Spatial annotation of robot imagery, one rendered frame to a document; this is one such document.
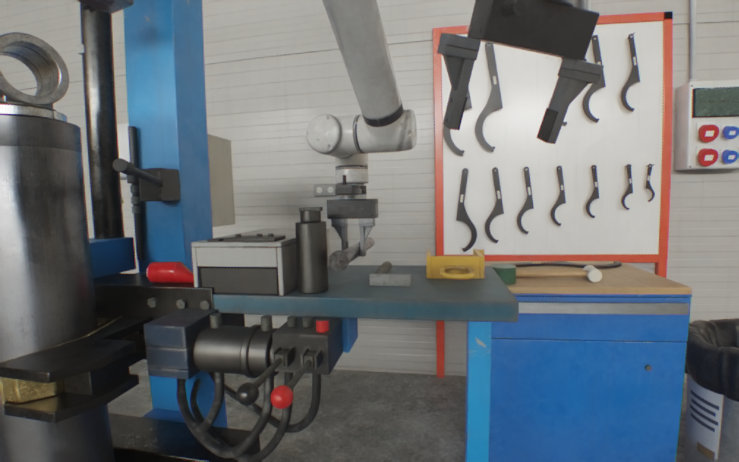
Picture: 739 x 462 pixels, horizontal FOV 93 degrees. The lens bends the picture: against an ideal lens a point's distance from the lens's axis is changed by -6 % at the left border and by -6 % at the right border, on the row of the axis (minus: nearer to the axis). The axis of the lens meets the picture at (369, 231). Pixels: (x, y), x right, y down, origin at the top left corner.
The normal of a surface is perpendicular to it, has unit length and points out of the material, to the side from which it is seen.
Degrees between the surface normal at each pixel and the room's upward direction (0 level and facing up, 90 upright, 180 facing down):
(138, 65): 90
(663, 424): 90
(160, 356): 90
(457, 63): 113
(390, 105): 123
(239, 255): 90
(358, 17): 132
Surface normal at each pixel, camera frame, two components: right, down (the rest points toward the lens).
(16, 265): 0.43, 0.07
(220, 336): -0.14, -0.69
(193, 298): -0.18, 0.09
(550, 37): 0.12, 0.47
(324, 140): -0.37, 0.22
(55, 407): -0.03, -1.00
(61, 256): 0.94, 0.00
